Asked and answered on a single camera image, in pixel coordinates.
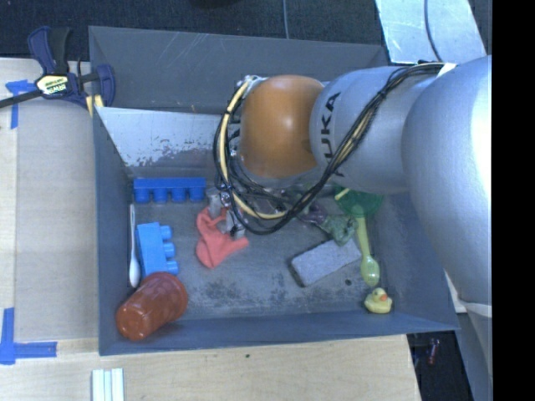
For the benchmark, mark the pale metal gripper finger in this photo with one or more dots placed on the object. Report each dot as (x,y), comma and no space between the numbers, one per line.
(214,205)
(237,229)

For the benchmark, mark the red cloth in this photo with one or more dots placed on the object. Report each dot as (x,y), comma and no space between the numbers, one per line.
(217,247)

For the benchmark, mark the small purple toy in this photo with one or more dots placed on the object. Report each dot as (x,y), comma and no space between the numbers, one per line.
(315,214)

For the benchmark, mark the long blue toy block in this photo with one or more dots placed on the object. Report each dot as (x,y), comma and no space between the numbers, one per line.
(167,186)

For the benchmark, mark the grey metal bin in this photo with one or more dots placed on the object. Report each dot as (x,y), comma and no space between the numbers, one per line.
(251,295)

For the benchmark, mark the short blue toy block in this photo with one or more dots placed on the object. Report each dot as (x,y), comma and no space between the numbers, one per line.
(152,247)

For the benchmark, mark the green mottled toy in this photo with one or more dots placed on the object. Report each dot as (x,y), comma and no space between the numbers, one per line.
(339,229)

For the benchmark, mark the grey flat sponge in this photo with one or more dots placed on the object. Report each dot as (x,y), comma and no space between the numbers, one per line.
(326,261)

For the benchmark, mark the green clear plastic cup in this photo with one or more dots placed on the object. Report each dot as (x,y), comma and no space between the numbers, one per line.
(363,203)

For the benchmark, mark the white plastic spoon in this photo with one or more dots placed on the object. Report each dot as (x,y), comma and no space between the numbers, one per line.
(134,272)

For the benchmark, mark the red-brown plastic cup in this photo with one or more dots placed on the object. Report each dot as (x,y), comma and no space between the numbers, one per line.
(150,305)

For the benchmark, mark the yellow-green plastic spoon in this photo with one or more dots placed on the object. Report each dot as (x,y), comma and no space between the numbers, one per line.
(369,267)

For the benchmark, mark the yellow rubber duck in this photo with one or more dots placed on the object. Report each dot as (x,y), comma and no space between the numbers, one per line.
(378,302)

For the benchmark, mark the pale wood flat board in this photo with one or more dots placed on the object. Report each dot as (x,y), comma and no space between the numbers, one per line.
(54,224)

